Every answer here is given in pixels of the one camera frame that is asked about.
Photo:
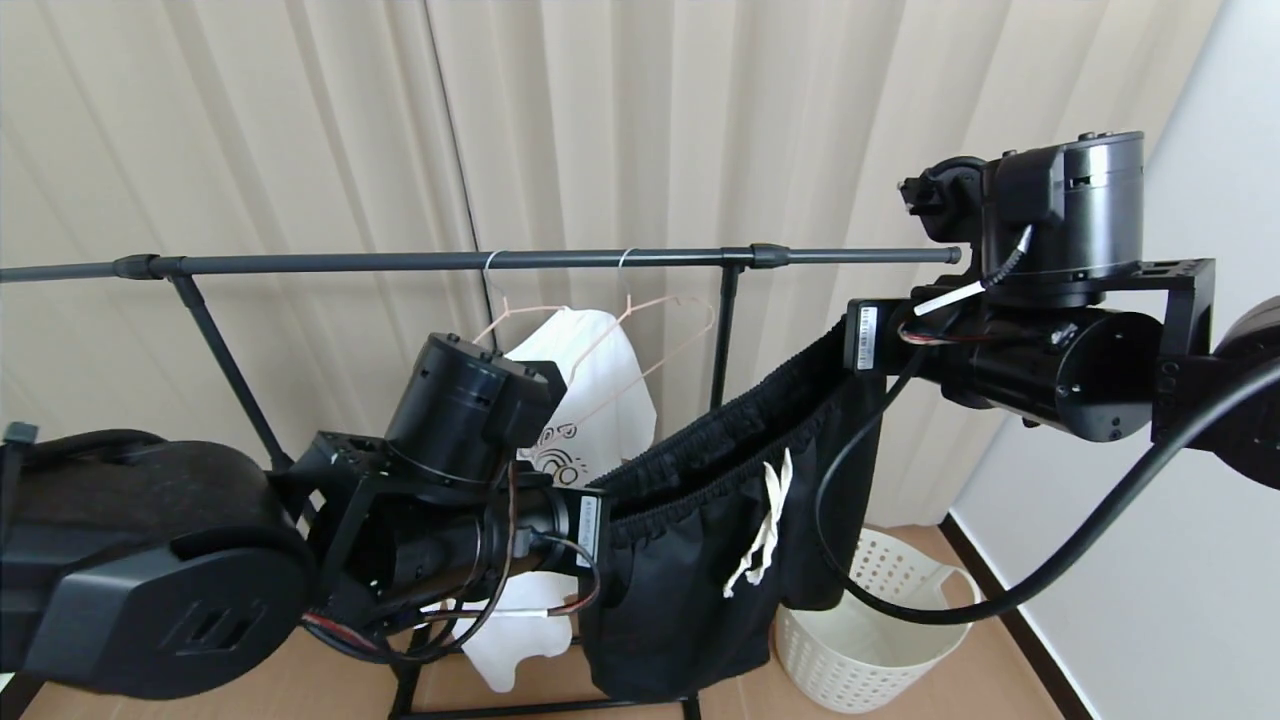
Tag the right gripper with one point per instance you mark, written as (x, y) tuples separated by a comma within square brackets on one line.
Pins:
[(1050, 370)]

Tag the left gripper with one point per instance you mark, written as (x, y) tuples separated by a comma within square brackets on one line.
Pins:
[(470, 550)]

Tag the white printed t-shirt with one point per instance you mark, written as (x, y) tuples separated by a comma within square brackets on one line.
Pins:
[(600, 400)]

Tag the black garment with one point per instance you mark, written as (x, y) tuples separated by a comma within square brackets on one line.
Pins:
[(680, 600)]

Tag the pink clothes hanger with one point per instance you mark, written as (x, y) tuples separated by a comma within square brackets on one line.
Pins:
[(495, 320), (680, 345)]

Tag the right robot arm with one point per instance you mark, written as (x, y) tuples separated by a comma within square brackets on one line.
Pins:
[(1080, 220)]

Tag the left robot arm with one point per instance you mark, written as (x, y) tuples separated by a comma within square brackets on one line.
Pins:
[(150, 560)]

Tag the black clothes rack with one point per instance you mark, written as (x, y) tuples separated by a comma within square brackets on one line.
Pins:
[(350, 262)]

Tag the white laundry basket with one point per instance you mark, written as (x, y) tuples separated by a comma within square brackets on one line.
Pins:
[(880, 650)]

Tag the beige curtain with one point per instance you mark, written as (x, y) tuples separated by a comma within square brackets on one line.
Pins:
[(700, 120)]

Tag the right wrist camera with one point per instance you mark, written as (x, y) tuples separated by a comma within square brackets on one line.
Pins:
[(940, 200)]

